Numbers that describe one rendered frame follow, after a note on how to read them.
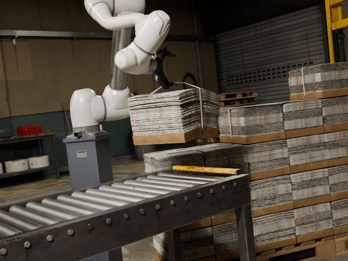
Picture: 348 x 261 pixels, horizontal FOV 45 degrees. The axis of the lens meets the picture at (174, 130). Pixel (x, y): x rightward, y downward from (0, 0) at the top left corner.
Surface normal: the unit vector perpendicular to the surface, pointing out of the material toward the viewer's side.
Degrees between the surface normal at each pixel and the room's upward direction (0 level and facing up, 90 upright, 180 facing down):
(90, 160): 90
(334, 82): 90
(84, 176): 90
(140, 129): 96
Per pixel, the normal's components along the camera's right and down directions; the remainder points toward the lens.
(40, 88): 0.62, -0.03
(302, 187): 0.30, 0.01
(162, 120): -0.51, 0.20
